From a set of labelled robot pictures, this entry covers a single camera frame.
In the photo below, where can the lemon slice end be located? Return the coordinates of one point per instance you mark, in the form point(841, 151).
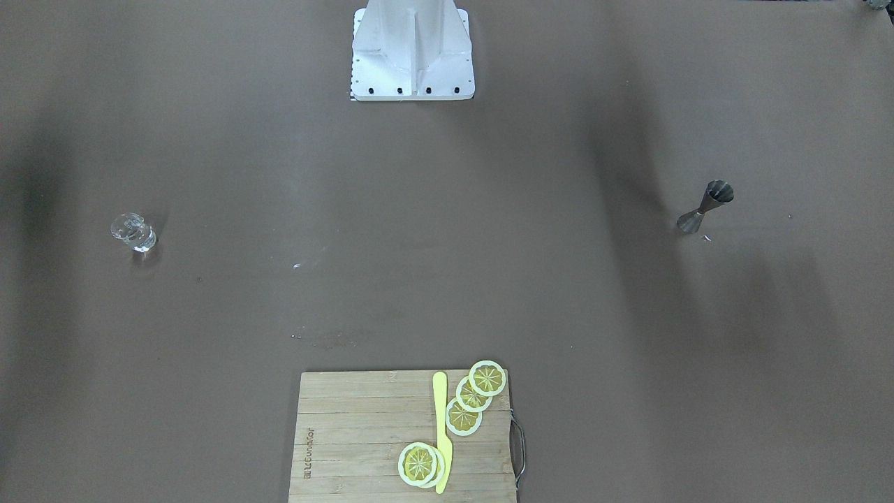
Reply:
point(487, 378)

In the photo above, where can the steel jigger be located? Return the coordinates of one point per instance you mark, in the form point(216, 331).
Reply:
point(717, 194)

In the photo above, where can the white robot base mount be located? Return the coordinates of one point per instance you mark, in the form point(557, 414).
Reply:
point(411, 51)

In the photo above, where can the yellow plastic knife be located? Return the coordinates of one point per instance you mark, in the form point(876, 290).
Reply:
point(444, 444)

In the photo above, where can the lemon slice middle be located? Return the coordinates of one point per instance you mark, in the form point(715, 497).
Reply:
point(470, 400)

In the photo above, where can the lemon slice near knife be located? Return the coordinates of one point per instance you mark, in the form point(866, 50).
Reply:
point(460, 421)

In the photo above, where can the wooden cutting board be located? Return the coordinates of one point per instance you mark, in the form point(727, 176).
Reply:
point(351, 427)

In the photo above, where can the clear glass measuring cup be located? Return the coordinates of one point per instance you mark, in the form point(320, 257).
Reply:
point(134, 231)

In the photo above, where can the lemon slice by knife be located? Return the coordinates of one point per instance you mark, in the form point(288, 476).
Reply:
point(421, 465)

